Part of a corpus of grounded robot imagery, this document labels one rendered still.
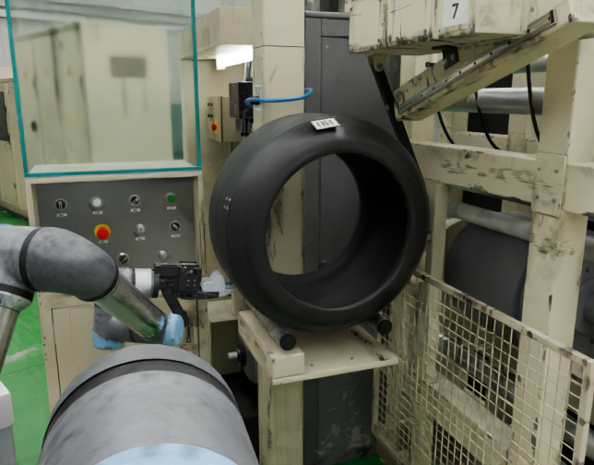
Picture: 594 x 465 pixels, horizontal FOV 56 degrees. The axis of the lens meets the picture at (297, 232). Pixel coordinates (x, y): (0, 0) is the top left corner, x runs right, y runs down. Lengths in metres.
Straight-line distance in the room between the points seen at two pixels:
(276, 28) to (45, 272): 1.01
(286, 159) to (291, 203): 0.44
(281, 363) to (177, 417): 1.21
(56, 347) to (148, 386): 1.75
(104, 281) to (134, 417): 0.80
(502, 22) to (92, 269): 0.95
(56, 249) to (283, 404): 1.16
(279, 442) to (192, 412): 1.78
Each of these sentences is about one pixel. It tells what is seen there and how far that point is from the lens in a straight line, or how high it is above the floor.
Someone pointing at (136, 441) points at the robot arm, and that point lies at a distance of 0.27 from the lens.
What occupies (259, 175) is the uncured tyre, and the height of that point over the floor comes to 1.33.
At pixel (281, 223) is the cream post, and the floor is 1.13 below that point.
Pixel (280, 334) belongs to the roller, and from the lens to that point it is 1.48.
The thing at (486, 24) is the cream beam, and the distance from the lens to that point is 1.29.
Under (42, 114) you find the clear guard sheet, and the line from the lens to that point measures 1.93.
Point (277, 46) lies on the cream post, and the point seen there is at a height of 1.65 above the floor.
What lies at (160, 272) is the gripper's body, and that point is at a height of 1.09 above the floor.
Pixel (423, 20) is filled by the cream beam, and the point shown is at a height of 1.68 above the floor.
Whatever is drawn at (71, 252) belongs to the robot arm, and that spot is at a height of 1.25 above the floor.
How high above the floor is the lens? 1.51
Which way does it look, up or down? 13 degrees down
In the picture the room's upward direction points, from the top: straight up
